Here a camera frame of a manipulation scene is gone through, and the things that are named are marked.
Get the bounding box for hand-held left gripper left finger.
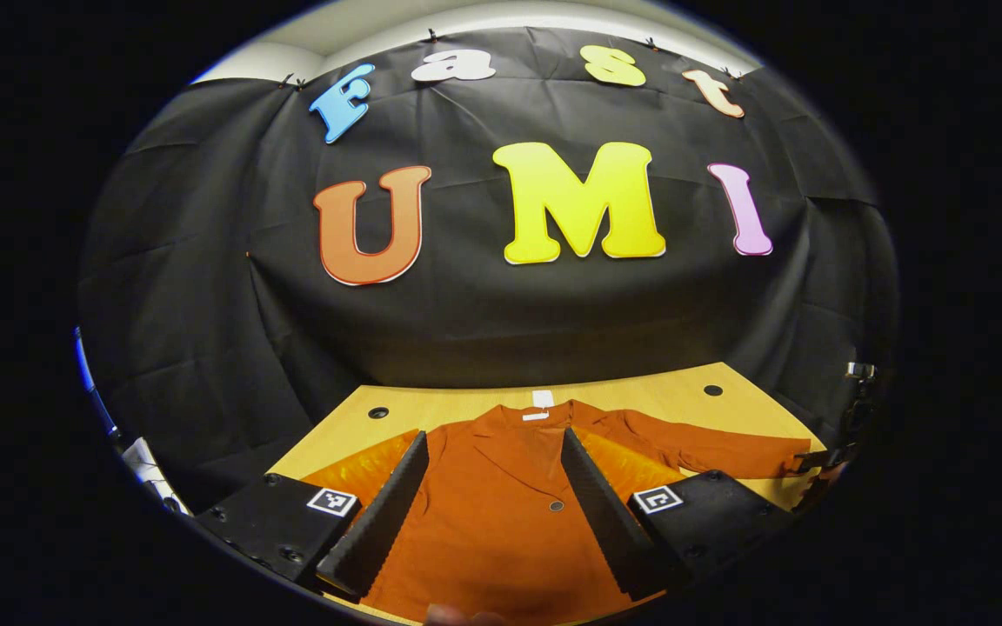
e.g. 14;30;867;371
195;430;431;601

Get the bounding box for black backdrop cloth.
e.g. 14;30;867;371
77;26;900;514

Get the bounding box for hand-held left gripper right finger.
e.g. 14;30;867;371
558;426;803;603

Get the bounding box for computer monitor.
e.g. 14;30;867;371
75;326;119;436

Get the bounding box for white side desk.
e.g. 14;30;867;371
123;437;173;509

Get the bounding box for rust orange buttoned garment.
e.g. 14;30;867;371
360;398;815;626

